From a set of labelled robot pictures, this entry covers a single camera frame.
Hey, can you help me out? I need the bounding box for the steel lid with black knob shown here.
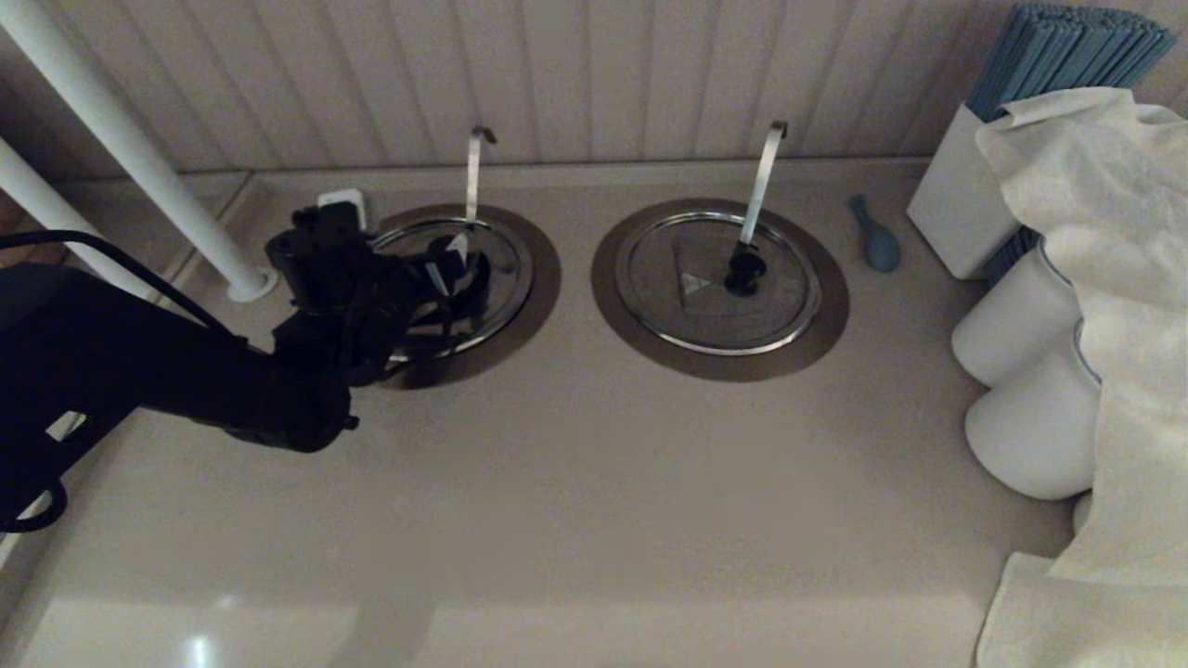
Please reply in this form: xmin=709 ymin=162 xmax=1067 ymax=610
xmin=614 ymin=211 xmax=822 ymax=356
xmin=371 ymin=216 xmax=535 ymax=361

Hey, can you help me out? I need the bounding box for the small blue plastic spoon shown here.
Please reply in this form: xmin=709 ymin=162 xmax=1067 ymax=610
xmin=849 ymin=193 xmax=902 ymax=273

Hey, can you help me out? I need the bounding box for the long white metal pole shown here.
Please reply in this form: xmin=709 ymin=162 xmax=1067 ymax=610
xmin=0 ymin=0 xmax=279 ymax=303

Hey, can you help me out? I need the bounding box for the short white metal pole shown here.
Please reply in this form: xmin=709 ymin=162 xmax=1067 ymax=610
xmin=0 ymin=137 xmax=163 ymax=302

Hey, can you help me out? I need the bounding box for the brown wooden board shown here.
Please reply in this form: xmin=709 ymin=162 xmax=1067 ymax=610
xmin=0 ymin=209 xmax=57 ymax=270

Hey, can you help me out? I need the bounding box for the white square holder box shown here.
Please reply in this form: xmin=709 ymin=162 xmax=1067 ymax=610
xmin=907 ymin=102 xmax=1020 ymax=280

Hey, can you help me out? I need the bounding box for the blue ribbed item behind cups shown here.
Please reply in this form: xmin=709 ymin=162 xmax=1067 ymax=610
xmin=982 ymin=225 xmax=1040 ymax=287

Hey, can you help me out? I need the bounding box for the white paper cup stack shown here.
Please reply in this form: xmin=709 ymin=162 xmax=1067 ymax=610
xmin=965 ymin=318 xmax=1105 ymax=502
xmin=951 ymin=243 xmax=1082 ymax=387

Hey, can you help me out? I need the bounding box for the bundle of blue sticks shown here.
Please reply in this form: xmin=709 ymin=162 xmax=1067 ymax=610
xmin=965 ymin=3 xmax=1178 ymax=122

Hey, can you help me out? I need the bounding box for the white cotton cloth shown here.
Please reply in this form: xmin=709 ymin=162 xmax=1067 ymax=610
xmin=975 ymin=86 xmax=1188 ymax=668

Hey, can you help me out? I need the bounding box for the brown ring around pot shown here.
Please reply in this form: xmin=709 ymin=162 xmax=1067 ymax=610
xmin=367 ymin=202 xmax=562 ymax=389
xmin=590 ymin=198 xmax=849 ymax=382

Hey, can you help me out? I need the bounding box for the long black arm cable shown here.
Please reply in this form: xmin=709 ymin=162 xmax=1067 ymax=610
xmin=0 ymin=230 xmax=252 ymax=349

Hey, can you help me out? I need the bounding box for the short black cable loop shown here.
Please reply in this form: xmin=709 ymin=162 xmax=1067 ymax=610
xmin=0 ymin=478 xmax=71 ymax=535

